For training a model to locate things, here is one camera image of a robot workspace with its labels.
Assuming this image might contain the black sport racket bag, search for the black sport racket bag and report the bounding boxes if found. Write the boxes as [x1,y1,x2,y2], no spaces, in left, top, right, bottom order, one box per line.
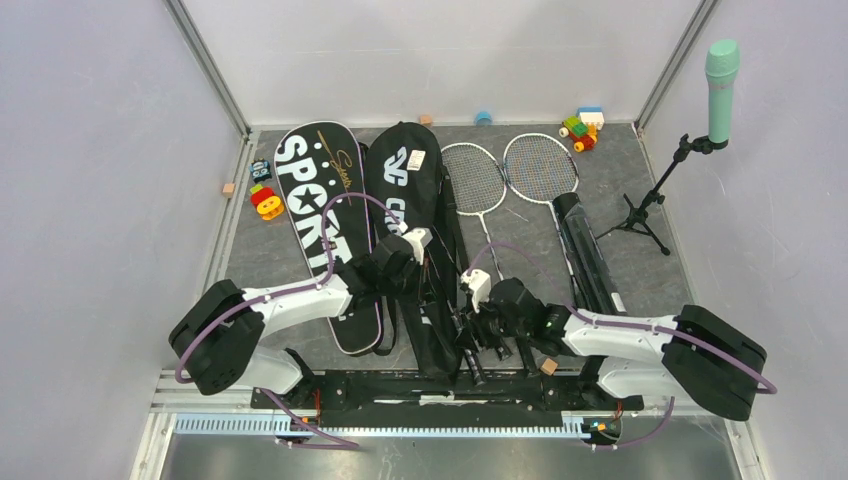
[273,121,397,356]

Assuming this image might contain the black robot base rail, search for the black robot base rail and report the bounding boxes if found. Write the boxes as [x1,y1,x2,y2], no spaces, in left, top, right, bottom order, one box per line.
[282,370,644,428]

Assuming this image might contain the green microphone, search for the green microphone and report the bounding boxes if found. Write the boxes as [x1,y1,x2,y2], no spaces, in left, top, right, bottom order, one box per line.
[705,39,741,144]

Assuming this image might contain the black shuttlecock tube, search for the black shuttlecock tube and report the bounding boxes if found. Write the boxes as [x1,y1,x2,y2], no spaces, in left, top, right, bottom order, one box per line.
[553,192,627,316]

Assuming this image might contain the black white shaft racket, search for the black white shaft racket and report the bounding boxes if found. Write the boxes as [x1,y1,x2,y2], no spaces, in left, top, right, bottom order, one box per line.
[503,133,579,294]

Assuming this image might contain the red yellow toy blocks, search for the red yellow toy blocks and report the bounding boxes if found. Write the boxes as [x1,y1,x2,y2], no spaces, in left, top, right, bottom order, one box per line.
[250,184,285,221]

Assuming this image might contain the black microphone tripod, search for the black microphone tripod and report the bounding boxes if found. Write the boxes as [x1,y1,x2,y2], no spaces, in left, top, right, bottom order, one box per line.
[595,134,729,256]

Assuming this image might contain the black crossway racket bag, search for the black crossway racket bag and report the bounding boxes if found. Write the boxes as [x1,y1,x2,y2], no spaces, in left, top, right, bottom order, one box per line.
[364,122,463,386]

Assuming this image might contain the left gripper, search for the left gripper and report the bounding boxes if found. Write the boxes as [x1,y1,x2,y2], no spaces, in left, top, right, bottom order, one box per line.
[379,255,438,306]

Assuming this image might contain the small wooden cube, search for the small wooden cube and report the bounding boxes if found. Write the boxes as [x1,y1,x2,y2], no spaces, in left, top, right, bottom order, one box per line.
[539,358,558,376]

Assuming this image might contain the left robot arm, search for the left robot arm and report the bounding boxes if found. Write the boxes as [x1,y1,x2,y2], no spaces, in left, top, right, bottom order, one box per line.
[168,228,432,408]

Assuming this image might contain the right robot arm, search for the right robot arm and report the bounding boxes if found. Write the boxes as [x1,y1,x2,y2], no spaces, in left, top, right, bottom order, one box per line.
[461,270,776,421]

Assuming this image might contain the green blue blocks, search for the green blue blocks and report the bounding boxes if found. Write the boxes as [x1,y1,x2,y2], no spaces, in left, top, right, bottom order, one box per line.
[558,106,605,152]

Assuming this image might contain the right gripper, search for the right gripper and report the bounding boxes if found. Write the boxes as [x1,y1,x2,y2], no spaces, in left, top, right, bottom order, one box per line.
[456,290,530,353]

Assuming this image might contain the white frame racket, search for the white frame racket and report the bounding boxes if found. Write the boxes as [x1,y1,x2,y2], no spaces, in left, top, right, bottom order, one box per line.
[441,142,540,378]

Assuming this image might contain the blue cylinder block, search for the blue cylinder block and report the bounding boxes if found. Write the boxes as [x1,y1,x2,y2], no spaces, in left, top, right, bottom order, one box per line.
[474,111,493,126]

